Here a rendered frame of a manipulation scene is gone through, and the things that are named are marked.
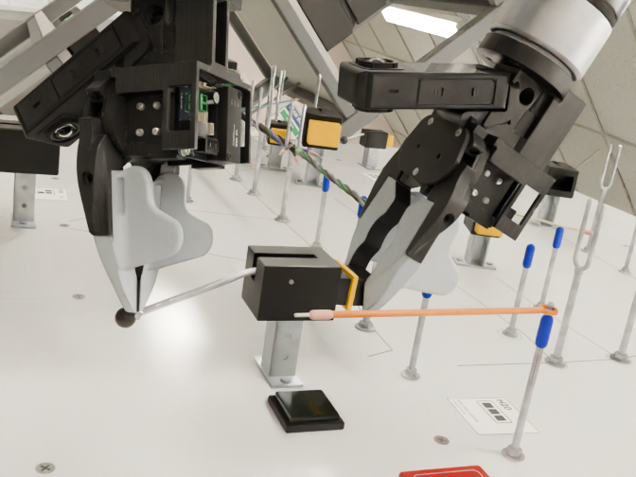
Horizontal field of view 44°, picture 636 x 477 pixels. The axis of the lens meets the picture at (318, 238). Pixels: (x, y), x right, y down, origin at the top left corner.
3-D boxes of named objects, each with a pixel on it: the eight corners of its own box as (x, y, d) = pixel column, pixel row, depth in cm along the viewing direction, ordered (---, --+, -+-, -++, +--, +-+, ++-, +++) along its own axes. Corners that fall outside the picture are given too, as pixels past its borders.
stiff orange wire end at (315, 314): (289, 315, 42) (291, 305, 42) (548, 309, 49) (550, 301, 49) (297, 325, 41) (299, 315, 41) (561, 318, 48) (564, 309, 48)
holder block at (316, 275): (240, 297, 57) (247, 244, 56) (313, 297, 59) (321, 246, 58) (256, 322, 53) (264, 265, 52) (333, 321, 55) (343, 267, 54)
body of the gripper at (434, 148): (512, 251, 57) (608, 105, 55) (426, 196, 53) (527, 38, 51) (458, 219, 63) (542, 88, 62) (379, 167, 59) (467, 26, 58)
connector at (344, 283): (299, 288, 57) (304, 261, 57) (358, 291, 60) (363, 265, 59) (314, 304, 55) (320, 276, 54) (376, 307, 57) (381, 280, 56)
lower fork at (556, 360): (571, 367, 66) (614, 204, 62) (553, 368, 66) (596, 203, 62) (556, 357, 68) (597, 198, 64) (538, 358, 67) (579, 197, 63)
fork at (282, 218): (276, 222, 95) (293, 104, 91) (272, 218, 96) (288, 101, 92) (291, 222, 96) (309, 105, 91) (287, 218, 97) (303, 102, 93)
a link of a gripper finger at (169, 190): (196, 315, 50) (200, 167, 50) (118, 310, 52) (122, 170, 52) (220, 312, 52) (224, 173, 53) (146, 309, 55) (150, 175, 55)
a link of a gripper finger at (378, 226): (391, 318, 62) (464, 223, 60) (332, 287, 59) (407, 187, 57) (378, 297, 64) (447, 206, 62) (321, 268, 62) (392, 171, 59)
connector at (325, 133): (336, 145, 112) (339, 123, 111) (338, 148, 110) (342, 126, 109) (306, 141, 111) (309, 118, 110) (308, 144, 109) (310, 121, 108)
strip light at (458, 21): (455, 24, 551) (464, 17, 551) (377, 5, 660) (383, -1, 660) (466, 44, 559) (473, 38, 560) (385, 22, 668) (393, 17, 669)
